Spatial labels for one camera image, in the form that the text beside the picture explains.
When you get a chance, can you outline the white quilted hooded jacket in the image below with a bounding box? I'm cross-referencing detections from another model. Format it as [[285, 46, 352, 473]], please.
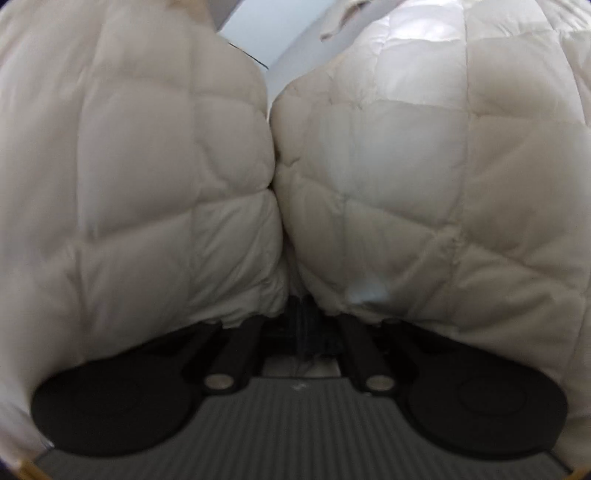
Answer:
[[1, 1, 590, 467]]

